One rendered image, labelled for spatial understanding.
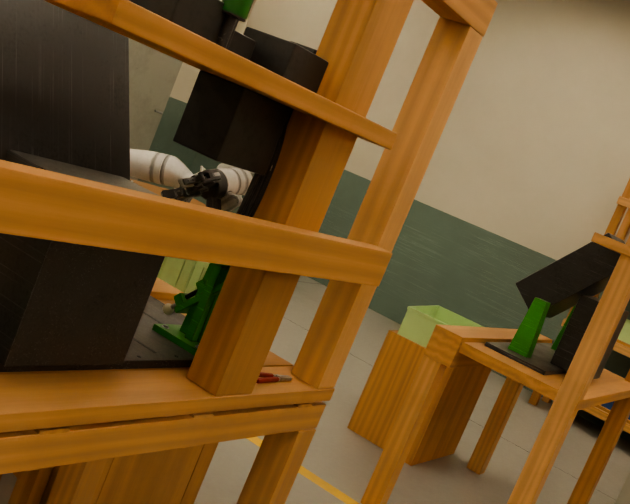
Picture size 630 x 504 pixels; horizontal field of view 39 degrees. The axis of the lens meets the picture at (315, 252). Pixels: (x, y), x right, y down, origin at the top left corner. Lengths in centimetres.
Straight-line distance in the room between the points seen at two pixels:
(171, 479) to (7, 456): 172
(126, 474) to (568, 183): 660
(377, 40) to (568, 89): 735
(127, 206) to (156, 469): 187
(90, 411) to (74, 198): 46
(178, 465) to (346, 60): 181
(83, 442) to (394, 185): 100
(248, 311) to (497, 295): 728
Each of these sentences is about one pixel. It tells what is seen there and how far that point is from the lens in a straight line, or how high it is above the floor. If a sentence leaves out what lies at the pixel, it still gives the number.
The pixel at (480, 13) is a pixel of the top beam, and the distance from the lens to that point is 228.
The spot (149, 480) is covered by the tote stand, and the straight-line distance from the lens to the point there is 320.
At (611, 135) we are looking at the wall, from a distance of 901.
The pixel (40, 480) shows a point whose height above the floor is 12.
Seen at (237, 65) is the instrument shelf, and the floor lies 152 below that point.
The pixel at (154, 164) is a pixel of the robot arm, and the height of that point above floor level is 121.
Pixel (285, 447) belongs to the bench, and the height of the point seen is 70.
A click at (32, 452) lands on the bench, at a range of 162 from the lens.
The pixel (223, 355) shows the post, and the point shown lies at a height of 97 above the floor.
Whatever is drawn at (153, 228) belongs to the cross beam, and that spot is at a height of 123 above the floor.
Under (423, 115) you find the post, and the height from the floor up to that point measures 161.
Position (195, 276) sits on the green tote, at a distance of 291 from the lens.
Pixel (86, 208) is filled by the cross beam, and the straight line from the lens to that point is 136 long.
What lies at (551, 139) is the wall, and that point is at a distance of 913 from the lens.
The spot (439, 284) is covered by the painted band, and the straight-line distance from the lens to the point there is 929.
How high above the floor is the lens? 147
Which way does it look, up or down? 7 degrees down
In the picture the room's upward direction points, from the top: 22 degrees clockwise
